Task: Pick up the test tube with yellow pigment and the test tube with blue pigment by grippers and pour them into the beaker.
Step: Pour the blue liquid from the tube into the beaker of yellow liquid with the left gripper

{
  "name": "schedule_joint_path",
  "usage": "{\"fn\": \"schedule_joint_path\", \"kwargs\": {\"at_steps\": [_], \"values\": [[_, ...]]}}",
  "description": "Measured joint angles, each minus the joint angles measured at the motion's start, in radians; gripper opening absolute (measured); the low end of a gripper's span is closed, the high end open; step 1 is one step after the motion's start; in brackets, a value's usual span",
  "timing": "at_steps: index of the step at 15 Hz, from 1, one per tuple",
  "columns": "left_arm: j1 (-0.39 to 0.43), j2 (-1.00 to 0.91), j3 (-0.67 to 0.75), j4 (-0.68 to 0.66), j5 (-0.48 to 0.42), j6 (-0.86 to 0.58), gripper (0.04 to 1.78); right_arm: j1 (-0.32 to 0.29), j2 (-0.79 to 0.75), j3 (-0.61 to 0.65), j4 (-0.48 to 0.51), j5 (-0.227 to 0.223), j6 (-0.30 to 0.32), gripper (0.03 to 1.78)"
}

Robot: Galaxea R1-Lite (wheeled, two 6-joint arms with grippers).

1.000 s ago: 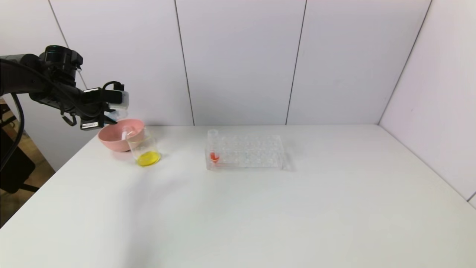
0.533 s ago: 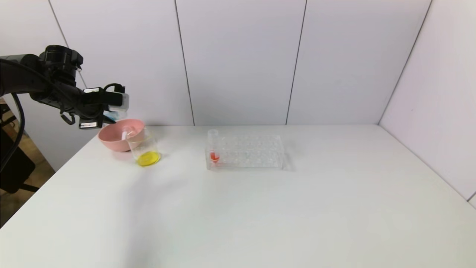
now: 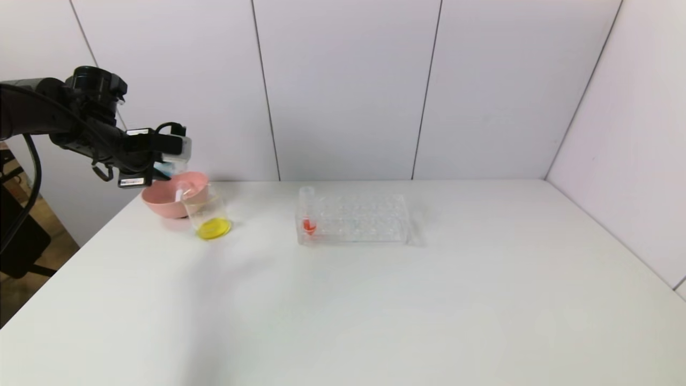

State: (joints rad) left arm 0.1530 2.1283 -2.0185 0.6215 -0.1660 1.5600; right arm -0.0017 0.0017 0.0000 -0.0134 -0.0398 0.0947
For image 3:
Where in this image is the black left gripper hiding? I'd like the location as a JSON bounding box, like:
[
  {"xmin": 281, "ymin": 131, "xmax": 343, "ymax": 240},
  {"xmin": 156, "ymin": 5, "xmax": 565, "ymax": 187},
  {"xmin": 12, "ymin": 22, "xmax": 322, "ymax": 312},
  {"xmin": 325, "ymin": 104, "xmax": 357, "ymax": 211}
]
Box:
[{"xmin": 117, "ymin": 128, "xmax": 172, "ymax": 188}]

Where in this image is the clear glass beaker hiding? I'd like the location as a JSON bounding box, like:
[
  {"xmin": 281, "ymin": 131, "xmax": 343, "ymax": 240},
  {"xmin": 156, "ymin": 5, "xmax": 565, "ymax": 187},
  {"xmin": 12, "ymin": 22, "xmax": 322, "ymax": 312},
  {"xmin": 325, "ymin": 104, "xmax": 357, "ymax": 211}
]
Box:
[{"xmin": 181, "ymin": 184, "xmax": 233, "ymax": 241}]

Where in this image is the test tube with red pigment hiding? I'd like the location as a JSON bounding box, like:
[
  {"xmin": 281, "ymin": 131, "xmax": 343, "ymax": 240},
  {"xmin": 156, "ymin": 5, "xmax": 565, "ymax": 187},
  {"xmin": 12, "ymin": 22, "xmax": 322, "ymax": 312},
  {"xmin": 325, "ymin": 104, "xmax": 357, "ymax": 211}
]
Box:
[{"xmin": 300, "ymin": 186, "xmax": 318, "ymax": 235}]

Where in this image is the clear plastic test tube rack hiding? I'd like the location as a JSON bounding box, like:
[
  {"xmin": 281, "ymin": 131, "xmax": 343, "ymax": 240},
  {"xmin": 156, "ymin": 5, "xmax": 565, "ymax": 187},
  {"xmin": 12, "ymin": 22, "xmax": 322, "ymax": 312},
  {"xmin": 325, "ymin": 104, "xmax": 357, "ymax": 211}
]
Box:
[{"xmin": 295, "ymin": 185, "xmax": 412, "ymax": 247}]

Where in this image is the pink bowl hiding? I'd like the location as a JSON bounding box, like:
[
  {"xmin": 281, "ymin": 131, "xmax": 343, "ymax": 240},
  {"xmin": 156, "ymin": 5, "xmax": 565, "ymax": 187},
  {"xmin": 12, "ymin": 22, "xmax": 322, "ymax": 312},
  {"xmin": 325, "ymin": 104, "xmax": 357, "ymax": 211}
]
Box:
[{"xmin": 141, "ymin": 172, "xmax": 210, "ymax": 219}]

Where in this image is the black chair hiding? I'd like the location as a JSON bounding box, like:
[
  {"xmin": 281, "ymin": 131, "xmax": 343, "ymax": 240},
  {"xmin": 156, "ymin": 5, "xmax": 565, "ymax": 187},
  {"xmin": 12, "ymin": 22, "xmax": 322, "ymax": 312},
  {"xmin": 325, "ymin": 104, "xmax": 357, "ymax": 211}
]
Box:
[{"xmin": 0, "ymin": 185, "xmax": 57, "ymax": 279}]

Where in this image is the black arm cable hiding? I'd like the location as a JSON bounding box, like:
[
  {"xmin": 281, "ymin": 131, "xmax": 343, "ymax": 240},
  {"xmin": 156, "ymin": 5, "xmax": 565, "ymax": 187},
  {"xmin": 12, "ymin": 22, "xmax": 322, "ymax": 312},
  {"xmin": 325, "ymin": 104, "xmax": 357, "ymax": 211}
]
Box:
[{"xmin": 0, "ymin": 86, "xmax": 187, "ymax": 255}]

